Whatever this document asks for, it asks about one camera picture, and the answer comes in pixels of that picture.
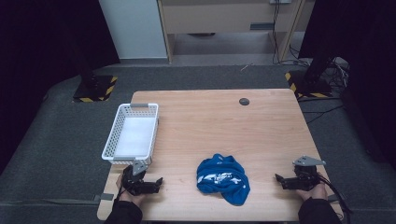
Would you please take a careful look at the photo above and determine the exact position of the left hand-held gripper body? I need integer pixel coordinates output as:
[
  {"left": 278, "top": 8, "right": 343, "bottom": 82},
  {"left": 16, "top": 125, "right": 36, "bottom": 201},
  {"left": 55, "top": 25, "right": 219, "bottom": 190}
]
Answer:
[{"left": 121, "top": 159, "right": 157, "bottom": 197}]

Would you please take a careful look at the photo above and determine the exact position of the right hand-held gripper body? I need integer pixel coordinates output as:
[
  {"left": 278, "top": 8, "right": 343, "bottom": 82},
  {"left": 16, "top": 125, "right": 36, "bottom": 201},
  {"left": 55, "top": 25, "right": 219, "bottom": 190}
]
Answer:
[{"left": 291, "top": 155, "right": 327, "bottom": 191}]

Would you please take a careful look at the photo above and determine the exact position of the white perforated plastic basket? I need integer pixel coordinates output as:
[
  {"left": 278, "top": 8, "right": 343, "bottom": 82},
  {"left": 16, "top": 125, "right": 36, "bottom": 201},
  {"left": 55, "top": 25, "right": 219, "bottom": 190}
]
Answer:
[{"left": 101, "top": 103, "right": 160, "bottom": 166}]

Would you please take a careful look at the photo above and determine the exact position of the blue cloth with white print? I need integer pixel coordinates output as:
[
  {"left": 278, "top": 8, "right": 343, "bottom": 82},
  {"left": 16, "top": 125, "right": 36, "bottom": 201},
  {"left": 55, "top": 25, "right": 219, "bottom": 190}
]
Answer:
[{"left": 195, "top": 153, "right": 251, "bottom": 207}]

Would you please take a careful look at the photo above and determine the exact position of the person's left hand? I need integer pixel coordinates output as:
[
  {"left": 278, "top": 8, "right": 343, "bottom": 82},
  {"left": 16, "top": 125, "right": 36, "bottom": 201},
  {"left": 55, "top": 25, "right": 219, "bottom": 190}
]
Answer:
[{"left": 115, "top": 174, "right": 148, "bottom": 208}]

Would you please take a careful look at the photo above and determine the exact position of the person's right hand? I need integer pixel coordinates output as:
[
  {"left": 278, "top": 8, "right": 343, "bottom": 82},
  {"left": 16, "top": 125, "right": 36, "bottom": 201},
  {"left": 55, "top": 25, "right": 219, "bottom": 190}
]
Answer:
[{"left": 295, "top": 181, "right": 329, "bottom": 202}]

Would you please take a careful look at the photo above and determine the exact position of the black stand base striped edge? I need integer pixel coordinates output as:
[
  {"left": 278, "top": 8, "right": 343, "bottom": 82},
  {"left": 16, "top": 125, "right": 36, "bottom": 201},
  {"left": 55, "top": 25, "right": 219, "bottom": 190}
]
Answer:
[
  {"left": 72, "top": 74, "right": 119, "bottom": 104},
  {"left": 284, "top": 69, "right": 333, "bottom": 100}
]

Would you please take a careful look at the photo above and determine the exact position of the black stand pole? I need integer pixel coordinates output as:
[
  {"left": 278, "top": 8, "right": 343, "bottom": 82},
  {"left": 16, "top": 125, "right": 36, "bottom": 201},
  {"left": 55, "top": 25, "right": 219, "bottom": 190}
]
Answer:
[
  {"left": 66, "top": 31, "right": 98, "bottom": 89},
  {"left": 303, "top": 46, "right": 338, "bottom": 84}
]

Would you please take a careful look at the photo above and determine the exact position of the dark curtain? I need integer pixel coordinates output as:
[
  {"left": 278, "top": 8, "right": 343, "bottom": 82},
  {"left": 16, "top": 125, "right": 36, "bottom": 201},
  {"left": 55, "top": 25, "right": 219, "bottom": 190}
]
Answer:
[{"left": 298, "top": 0, "right": 396, "bottom": 171}]

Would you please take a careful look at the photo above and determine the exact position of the white cabinet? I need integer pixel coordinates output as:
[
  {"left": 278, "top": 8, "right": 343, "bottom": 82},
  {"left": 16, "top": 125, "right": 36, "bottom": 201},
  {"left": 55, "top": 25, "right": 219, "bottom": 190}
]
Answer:
[{"left": 98, "top": 0, "right": 169, "bottom": 61}]

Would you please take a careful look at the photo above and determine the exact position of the light wooden desk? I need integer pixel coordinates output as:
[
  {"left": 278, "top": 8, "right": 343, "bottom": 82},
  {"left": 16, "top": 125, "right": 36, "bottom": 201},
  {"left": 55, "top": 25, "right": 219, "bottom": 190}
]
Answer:
[{"left": 157, "top": 0, "right": 307, "bottom": 63}]

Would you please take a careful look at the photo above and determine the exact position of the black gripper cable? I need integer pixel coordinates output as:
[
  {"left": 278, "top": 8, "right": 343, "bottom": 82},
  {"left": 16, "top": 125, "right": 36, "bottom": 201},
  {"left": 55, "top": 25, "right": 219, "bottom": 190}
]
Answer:
[{"left": 317, "top": 173, "right": 353, "bottom": 224}]

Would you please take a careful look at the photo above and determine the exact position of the black floor cable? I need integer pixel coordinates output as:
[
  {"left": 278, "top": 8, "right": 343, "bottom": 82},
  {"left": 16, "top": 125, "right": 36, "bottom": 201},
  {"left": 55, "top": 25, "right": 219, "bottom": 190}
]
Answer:
[{"left": 299, "top": 96, "right": 346, "bottom": 124}]

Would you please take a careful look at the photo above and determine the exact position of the tangle of cables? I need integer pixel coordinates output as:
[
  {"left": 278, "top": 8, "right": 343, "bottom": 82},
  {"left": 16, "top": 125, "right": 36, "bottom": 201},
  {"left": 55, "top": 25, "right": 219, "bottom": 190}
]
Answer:
[{"left": 325, "top": 56, "right": 350, "bottom": 92}]

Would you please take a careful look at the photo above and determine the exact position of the black hanging cable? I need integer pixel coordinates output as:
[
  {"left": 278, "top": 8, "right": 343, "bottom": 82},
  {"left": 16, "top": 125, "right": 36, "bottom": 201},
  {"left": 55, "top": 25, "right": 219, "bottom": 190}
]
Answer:
[{"left": 271, "top": 0, "right": 310, "bottom": 67}]

